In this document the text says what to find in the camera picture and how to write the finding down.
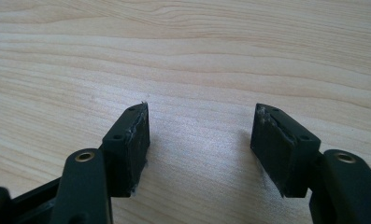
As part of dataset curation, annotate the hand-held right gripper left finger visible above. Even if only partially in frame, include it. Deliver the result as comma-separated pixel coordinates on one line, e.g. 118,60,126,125
50,102,151,224

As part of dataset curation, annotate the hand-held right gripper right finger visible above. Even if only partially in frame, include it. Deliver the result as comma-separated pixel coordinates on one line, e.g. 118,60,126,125
250,103,371,224

